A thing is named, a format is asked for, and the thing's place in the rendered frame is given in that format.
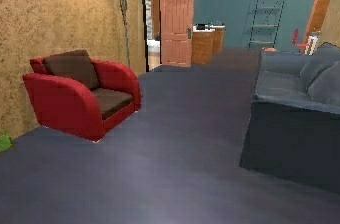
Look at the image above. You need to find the thin dark floor lamp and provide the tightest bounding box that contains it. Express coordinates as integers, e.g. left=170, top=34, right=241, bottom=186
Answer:
left=119, top=0, right=132, bottom=69

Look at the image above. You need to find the reddish wooden room door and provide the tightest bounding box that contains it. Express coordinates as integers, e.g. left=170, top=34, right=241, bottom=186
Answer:
left=159, top=0, right=195, bottom=68

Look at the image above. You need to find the grey ladder shelf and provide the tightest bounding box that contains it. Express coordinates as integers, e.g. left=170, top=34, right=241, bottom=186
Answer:
left=247, top=0, right=286, bottom=51

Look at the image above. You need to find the orange wooden door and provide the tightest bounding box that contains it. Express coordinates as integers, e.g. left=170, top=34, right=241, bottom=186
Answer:
left=303, top=0, right=331, bottom=51

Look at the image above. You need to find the dark grey sofa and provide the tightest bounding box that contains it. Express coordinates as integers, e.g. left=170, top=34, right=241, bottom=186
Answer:
left=239, top=41, right=340, bottom=195

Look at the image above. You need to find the red chair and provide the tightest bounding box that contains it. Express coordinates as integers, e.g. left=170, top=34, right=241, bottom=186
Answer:
left=290, top=28, right=308, bottom=54

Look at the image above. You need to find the red armchair with brown cushions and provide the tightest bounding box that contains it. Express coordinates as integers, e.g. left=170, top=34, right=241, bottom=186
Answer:
left=22, top=49, right=143, bottom=142

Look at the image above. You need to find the brown wooden cabinet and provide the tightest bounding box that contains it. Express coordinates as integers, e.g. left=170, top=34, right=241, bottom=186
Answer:
left=191, top=24, right=226, bottom=65

